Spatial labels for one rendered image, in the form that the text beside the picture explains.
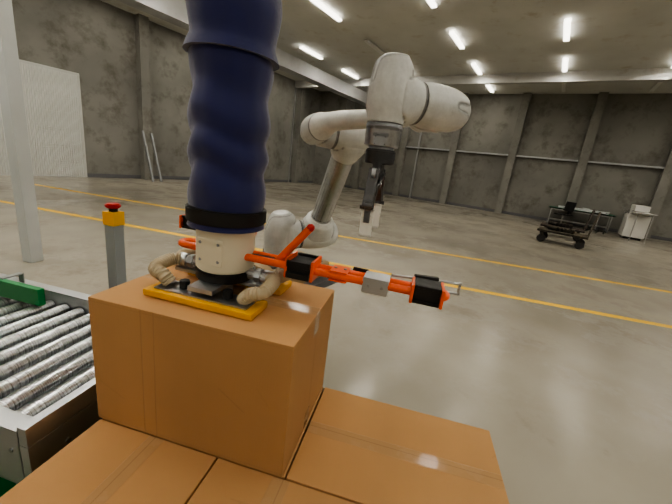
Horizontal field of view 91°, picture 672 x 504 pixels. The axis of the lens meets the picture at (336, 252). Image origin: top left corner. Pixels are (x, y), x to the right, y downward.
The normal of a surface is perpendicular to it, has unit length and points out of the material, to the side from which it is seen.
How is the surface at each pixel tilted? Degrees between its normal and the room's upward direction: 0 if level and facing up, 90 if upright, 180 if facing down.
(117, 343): 90
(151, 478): 0
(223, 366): 90
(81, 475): 0
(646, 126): 90
